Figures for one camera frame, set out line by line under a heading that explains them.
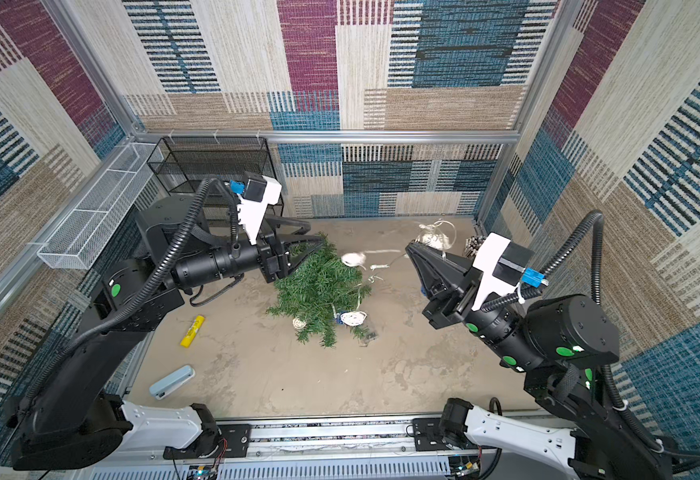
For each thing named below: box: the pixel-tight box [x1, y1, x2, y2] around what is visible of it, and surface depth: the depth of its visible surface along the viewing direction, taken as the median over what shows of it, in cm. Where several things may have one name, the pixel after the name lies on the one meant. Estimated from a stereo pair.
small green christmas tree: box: [267, 232, 372, 348], surface depth 74 cm
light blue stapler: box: [149, 365, 195, 400], surface depth 81 cm
